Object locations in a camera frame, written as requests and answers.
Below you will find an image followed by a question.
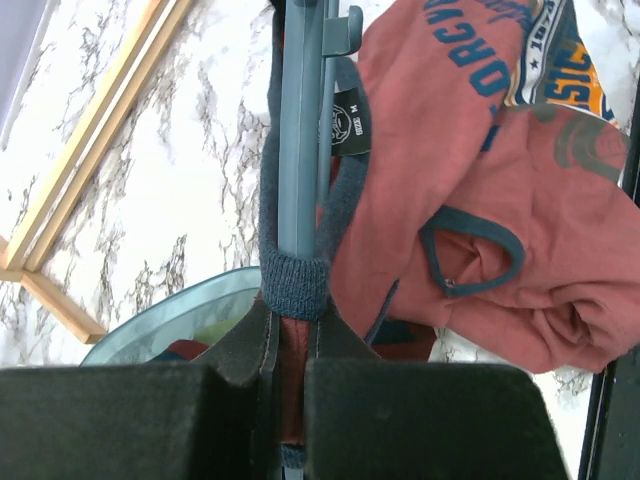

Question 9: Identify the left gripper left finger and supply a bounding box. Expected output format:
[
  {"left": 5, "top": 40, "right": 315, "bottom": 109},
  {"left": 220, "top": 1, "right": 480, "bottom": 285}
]
[{"left": 1, "top": 301, "right": 279, "bottom": 479}]

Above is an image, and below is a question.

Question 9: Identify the dark navy maroon garment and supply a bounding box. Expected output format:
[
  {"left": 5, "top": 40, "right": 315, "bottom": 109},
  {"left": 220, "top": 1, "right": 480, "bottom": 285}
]
[{"left": 151, "top": 317, "right": 437, "bottom": 362}]

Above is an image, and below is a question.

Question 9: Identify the red tank top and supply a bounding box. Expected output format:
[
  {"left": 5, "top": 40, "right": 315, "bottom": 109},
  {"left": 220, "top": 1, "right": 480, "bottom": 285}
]
[{"left": 257, "top": 0, "right": 640, "bottom": 480}]

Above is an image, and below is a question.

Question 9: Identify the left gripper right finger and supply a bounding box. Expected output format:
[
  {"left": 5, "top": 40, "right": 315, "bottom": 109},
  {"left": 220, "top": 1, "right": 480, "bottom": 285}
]
[{"left": 304, "top": 313, "right": 568, "bottom": 479}]

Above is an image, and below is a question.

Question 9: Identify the blue plastic hanger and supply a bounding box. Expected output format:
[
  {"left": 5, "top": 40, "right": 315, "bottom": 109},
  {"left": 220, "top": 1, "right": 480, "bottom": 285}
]
[{"left": 277, "top": 0, "right": 364, "bottom": 480}]

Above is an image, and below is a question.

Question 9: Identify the wooden clothes rack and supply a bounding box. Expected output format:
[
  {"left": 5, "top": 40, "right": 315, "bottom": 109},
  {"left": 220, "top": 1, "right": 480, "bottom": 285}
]
[{"left": 1, "top": 0, "right": 193, "bottom": 344}]

